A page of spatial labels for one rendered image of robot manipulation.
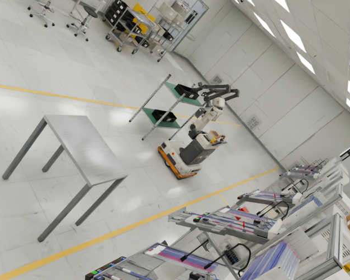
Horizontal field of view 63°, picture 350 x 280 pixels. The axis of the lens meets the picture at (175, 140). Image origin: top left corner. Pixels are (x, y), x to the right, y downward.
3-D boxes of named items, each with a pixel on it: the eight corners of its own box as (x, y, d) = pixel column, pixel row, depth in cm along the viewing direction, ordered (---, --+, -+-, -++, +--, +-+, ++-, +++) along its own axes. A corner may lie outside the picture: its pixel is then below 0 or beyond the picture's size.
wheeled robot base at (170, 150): (195, 175, 521) (204, 167, 512) (178, 180, 466) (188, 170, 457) (174, 147, 544) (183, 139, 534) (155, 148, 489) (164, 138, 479)
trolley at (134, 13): (103, 37, 718) (126, 4, 680) (121, 41, 801) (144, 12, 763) (117, 52, 712) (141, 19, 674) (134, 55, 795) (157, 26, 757)
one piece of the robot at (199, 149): (196, 168, 515) (230, 137, 483) (181, 170, 468) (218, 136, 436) (185, 153, 526) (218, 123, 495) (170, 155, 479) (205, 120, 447)
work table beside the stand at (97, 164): (44, 169, 296) (86, 115, 266) (80, 225, 278) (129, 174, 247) (1, 176, 256) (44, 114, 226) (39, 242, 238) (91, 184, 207)
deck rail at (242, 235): (198, 225, 291) (199, 220, 291) (199, 225, 293) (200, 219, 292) (270, 247, 255) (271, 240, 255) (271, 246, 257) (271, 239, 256)
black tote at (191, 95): (179, 95, 469) (184, 90, 464) (174, 88, 474) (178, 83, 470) (195, 100, 518) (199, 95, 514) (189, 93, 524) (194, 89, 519)
